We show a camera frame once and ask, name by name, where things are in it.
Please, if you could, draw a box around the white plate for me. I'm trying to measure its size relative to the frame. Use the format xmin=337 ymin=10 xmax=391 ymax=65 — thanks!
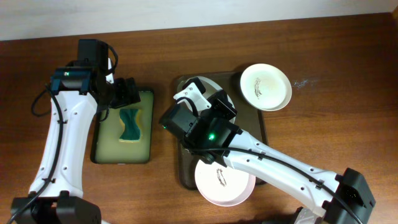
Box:
xmin=173 ymin=76 xmax=236 ymax=124
xmin=194 ymin=161 xmax=256 ymax=207
xmin=239 ymin=63 xmax=292 ymax=111

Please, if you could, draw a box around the yellow green sponge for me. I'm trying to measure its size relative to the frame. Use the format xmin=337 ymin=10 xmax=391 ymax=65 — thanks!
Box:
xmin=119 ymin=109 xmax=141 ymax=142

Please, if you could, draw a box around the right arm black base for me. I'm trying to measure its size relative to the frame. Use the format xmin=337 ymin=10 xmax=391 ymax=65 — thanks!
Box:
xmin=260 ymin=207 xmax=323 ymax=224

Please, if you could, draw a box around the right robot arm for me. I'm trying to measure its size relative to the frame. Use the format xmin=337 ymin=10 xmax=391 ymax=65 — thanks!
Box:
xmin=159 ymin=78 xmax=376 ymax=223

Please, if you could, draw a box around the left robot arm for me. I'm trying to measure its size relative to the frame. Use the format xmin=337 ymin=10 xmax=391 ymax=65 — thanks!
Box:
xmin=8 ymin=39 xmax=141 ymax=223

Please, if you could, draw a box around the black soapy water tray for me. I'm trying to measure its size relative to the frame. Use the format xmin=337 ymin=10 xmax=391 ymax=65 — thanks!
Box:
xmin=90 ymin=87 xmax=154 ymax=164

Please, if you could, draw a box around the brown serving tray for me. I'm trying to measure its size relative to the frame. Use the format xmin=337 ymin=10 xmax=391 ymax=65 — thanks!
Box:
xmin=176 ymin=72 xmax=268 ymax=190

